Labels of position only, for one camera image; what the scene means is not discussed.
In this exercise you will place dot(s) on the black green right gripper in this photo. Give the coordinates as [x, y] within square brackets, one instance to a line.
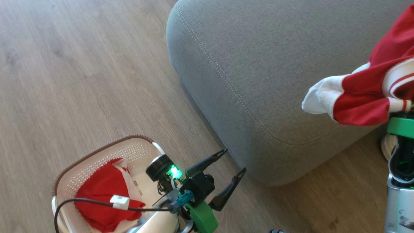
[402, 127]

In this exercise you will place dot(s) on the black round left wrist camera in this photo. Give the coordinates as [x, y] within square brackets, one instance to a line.
[158, 166]

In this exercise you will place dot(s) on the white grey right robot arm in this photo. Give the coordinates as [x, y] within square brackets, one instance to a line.
[397, 210]

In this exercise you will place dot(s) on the round beige disc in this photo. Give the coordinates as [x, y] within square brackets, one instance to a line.
[385, 147]

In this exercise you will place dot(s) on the grey fabric sofa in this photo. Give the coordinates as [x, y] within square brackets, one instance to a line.
[275, 81]

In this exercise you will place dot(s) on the cream perforated plastic laundry basket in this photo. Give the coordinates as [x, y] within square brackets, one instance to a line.
[97, 155]

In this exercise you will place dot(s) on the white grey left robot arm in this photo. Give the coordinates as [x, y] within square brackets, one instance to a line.
[158, 223]

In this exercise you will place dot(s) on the red white sports jersey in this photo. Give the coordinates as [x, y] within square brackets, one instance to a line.
[365, 94]
[103, 191]

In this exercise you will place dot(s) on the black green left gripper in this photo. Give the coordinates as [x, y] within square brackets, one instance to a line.
[199, 187]

